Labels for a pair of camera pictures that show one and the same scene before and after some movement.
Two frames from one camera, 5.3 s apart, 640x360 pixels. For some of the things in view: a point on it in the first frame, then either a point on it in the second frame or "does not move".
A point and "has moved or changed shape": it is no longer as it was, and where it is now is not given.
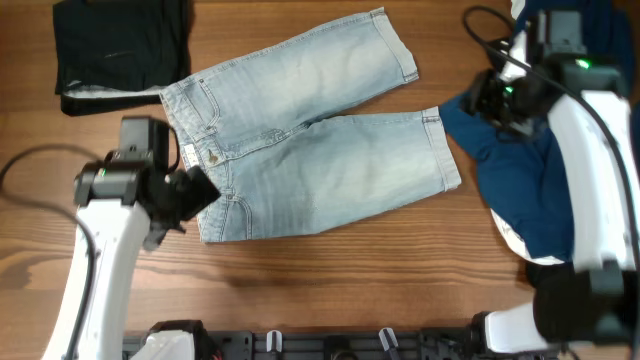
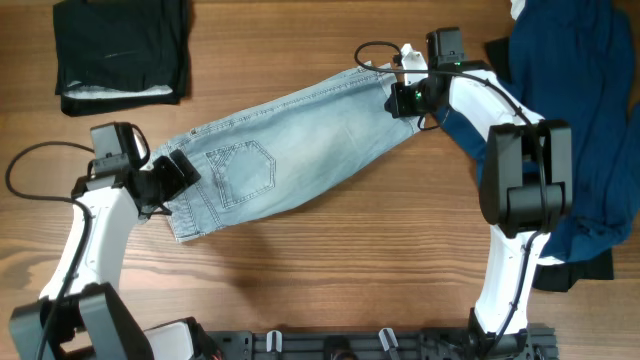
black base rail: x=332 y=344 does not move
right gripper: x=475 y=98 → x=399 y=104
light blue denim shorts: x=249 y=125 has moved or changed shape
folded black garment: x=116 y=53 does not move
